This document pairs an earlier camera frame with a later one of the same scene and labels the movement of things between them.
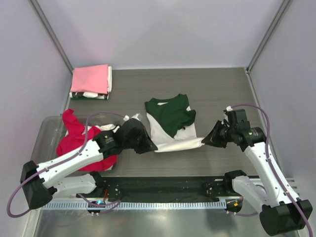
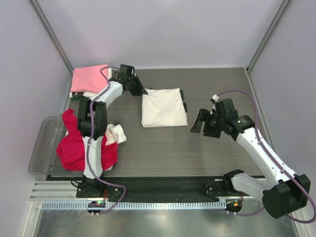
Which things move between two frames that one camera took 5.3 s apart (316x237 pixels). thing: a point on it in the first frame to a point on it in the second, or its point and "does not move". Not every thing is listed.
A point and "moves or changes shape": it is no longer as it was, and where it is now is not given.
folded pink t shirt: x=93 y=78 does not move
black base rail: x=117 y=188 does not move
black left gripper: x=148 y=144 to x=139 y=90
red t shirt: x=75 y=137 does not move
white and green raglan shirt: x=171 y=123 moves or changes shape
